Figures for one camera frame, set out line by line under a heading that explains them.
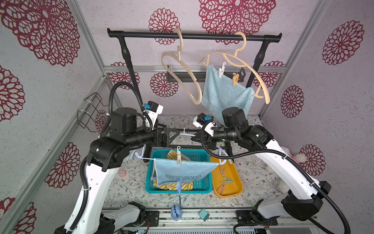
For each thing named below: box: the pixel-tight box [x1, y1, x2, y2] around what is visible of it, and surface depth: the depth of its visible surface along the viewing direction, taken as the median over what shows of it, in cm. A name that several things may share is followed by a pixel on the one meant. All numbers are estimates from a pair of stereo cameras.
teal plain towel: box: [201, 64, 256, 125], surface depth 73 cm
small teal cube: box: [198, 208, 210, 222], surface depth 75 cm
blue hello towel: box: [151, 158, 219, 186], surface depth 60 cm
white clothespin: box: [218, 61, 227, 79], surface depth 69 cm
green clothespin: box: [220, 177, 234, 183], surface depth 87 cm
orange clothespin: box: [232, 72, 240, 88], surface depth 65 cm
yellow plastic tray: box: [209, 157, 244, 198], surface depth 87 cm
